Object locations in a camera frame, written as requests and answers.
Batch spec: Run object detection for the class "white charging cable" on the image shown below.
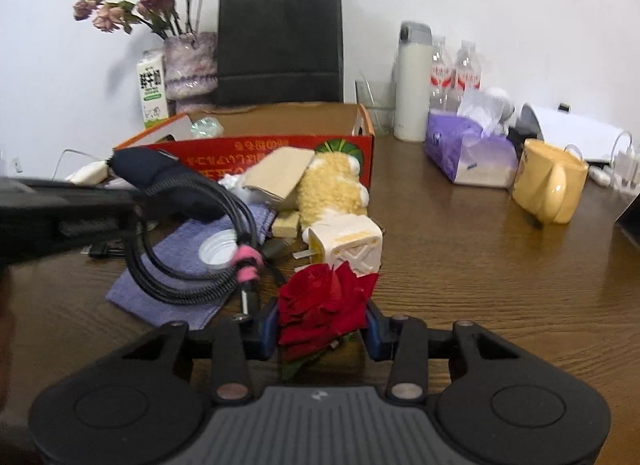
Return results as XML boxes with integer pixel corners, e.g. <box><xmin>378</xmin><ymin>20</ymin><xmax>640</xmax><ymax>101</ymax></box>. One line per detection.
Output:
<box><xmin>49</xmin><ymin>146</ymin><xmax>104</xmax><ymax>182</ymax></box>

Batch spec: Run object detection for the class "water bottle left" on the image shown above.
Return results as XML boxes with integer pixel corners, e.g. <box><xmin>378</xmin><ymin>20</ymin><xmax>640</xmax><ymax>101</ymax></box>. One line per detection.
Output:
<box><xmin>430</xmin><ymin>36</ymin><xmax>452</xmax><ymax>111</ymax></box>

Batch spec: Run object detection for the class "beige eraser block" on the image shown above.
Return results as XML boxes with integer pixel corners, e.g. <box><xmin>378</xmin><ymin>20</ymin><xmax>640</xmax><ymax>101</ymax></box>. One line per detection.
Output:
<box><xmin>271</xmin><ymin>211</ymin><xmax>300</xmax><ymax>239</ymax></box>

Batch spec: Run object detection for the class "purple tissue pack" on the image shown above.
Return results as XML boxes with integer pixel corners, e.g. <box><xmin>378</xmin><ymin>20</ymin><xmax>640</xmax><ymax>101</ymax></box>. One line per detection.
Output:
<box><xmin>424</xmin><ymin>88</ymin><xmax>518</xmax><ymax>189</ymax></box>

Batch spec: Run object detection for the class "red rose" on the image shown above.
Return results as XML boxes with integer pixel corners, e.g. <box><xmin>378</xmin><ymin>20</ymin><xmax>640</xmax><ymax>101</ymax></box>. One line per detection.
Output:
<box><xmin>278</xmin><ymin>263</ymin><xmax>378</xmax><ymax>381</ymax></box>

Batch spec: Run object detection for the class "alpaca plush toy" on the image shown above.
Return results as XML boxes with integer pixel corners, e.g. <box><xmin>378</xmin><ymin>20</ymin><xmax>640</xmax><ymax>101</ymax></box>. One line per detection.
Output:
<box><xmin>219</xmin><ymin>146</ymin><xmax>371</xmax><ymax>231</ymax></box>

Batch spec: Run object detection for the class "white power bank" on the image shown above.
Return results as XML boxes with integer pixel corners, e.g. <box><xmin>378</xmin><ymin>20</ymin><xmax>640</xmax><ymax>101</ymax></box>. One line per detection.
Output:
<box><xmin>64</xmin><ymin>161</ymin><xmax>110</xmax><ymax>186</ymax></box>

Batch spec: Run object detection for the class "milk carton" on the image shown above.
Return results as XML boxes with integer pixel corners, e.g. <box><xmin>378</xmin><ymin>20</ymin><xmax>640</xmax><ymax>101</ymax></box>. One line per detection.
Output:
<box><xmin>137</xmin><ymin>49</ymin><xmax>170</xmax><ymax>128</ymax></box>

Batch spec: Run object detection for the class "red cardboard box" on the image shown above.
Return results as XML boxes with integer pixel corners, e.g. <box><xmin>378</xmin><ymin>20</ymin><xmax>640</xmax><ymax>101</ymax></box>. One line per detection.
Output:
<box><xmin>116</xmin><ymin>102</ymin><xmax>374</xmax><ymax>186</ymax></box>

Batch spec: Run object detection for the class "white bottle cap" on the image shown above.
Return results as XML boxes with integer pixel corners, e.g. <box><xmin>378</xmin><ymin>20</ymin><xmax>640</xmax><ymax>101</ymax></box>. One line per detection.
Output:
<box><xmin>198</xmin><ymin>229</ymin><xmax>238</xmax><ymax>271</ymax></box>

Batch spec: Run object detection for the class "white thermos bottle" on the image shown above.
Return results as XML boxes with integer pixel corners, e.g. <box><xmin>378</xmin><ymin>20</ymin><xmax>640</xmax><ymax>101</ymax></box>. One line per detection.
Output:
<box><xmin>394</xmin><ymin>21</ymin><xmax>433</xmax><ymax>142</ymax></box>

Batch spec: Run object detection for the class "white yellow plug adapter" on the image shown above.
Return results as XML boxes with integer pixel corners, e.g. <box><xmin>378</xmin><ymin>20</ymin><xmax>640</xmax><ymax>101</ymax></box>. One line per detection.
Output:
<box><xmin>293</xmin><ymin>214</ymin><xmax>383</xmax><ymax>275</ymax></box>

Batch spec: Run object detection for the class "black paper bag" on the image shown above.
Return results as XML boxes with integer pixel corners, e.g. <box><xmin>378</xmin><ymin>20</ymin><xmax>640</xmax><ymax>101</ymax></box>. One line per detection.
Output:
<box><xmin>216</xmin><ymin>0</ymin><xmax>344</xmax><ymax>108</ymax></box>

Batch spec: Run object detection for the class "braided black cable coil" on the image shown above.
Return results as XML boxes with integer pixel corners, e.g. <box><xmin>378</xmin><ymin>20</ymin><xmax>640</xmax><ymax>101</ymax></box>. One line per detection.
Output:
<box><xmin>121</xmin><ymin>164</ymin><xmax>266</xmax><ymax>319</ymax></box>

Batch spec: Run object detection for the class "white appliance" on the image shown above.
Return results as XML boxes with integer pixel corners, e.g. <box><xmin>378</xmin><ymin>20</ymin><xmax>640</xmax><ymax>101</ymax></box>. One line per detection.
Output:
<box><xmin>516</xmin><ymin>103</ymin><xmax>631</xmax><ymax>163</ymax></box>

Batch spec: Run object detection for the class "person right hand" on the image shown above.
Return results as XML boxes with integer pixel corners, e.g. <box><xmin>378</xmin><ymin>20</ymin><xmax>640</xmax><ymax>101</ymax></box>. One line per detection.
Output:
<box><xmin>0</xmin><ymin>269</ymin><xmax>15</xmax><ymax>410</ymax></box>

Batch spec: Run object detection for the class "yellow mug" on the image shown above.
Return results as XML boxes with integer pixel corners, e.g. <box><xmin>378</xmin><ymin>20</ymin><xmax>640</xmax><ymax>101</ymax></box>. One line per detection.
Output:
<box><xmin>511</xmin><ymin>139</ymin><xmax>589</xmax><ymax>225</ymax></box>

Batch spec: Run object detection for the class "water bottle right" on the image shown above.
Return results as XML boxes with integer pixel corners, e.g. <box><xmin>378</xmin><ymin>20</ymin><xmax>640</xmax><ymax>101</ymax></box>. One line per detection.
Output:
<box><xmin>454</xmin><ymin>40</ymin><xmax>482</xmax><ymax>92</ymax></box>

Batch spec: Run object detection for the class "clear glass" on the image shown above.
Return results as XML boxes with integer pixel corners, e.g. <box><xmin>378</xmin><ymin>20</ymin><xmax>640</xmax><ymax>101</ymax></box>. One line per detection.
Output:
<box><xmin>355</xmin><ymin>78</ymin><xmax>396</xmax><ymax>135</ymax></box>

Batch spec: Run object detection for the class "water bottle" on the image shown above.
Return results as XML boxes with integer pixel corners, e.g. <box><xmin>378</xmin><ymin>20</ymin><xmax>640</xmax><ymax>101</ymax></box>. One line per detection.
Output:
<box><xmin>454</xmin><ymin>40</ymin><xmax>482</xmax><ymax>92</ymax></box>
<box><xmin>430</xmin><ymin>36</ymin><xmax>452</xmax><ymax>111</ymax></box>

